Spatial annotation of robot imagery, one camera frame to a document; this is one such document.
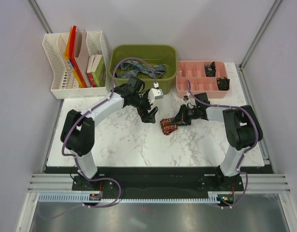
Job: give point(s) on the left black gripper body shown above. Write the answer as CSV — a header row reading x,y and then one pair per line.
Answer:
x,y
141,104

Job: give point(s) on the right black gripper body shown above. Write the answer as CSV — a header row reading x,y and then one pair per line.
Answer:
x,y
187,114

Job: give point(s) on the red patterned tie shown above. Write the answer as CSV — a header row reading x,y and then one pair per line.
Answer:
x,y
167,126

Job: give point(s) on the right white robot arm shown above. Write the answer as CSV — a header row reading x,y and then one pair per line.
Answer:
x,y
243,130

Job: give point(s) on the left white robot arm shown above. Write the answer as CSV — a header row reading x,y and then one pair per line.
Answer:
x,y
78,133

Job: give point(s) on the blue patterned tie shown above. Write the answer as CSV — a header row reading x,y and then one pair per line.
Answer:
x,y
133,68

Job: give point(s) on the pink divided organizer tray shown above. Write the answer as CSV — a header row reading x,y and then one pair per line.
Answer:
x,y
194,72

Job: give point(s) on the rolled dark tie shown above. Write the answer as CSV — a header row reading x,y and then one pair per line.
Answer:
x,y
223,83
210,69

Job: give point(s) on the olive green plastic bin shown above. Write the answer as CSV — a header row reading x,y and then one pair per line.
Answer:
x,y
149,63

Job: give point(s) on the green treehouse book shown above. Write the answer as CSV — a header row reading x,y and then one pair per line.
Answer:
x,y
101,73

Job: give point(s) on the red white book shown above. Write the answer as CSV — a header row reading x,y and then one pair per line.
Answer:
x,y
93,63

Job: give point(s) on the beige folder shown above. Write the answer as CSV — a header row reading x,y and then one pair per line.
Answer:
x,y
81,55

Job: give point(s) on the white plastic file rack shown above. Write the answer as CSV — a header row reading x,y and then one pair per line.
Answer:
x,y
65,84

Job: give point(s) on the orange red folder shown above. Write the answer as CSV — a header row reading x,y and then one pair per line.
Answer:
x,y
73,58

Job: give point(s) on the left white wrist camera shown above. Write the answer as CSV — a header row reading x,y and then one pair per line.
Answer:
x,y
155,94

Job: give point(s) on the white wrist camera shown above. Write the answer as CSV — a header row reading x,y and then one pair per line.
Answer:
x,y
155,94
185,98

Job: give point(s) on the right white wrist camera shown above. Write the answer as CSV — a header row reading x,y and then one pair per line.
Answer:
x,y
185,98

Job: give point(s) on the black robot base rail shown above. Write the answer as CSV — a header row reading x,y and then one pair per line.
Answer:
x,y
158,182

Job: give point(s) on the white slotted cable duct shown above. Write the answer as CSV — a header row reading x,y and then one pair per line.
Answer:
x,y
90,198

